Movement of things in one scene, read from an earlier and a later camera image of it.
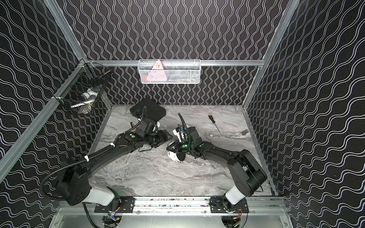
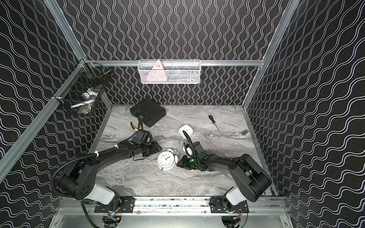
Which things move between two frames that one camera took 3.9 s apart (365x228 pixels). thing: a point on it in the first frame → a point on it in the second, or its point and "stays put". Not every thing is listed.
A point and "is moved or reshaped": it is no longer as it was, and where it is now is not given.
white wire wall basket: (169, 71) stays put
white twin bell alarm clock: (178, 156) is moved or reshaped
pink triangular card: (158, 73) stays put
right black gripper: (176, 147) → (184, 162)
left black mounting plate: (121, 204) stays put
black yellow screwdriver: (213, 121) stays put
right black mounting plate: (216, 206) stays put
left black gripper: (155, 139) → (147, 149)
